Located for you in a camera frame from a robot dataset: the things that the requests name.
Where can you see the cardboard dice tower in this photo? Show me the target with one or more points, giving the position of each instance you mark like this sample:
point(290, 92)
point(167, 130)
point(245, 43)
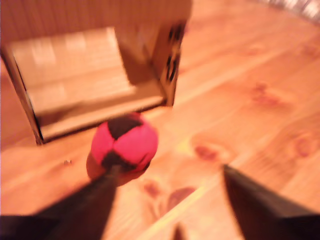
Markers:
point(75, 15)

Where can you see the red and black footbag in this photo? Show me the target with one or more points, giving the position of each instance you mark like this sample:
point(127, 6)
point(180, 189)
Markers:
point(132, 145)

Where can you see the grey paw-print bag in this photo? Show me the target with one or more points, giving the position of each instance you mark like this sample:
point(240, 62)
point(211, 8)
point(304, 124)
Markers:
point(300, 7)

